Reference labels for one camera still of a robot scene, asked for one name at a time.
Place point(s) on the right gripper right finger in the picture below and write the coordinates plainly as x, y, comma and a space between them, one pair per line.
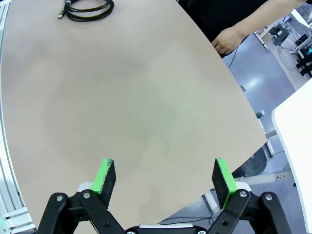
241, 209

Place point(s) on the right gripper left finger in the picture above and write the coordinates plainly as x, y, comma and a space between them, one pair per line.
97, 209

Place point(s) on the person's left forearm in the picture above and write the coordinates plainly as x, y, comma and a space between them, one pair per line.
268, 17

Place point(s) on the person's left hand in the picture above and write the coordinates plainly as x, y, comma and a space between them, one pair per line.
228, 40

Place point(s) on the white table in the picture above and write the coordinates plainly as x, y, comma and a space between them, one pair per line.
297, 146

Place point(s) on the background workstation desk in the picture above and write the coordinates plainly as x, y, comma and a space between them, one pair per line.
280, 31

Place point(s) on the person in black t-shirt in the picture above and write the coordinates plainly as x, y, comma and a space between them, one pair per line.
219, 14

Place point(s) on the aluminium frame rail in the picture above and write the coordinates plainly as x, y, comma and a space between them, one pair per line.
9, 195

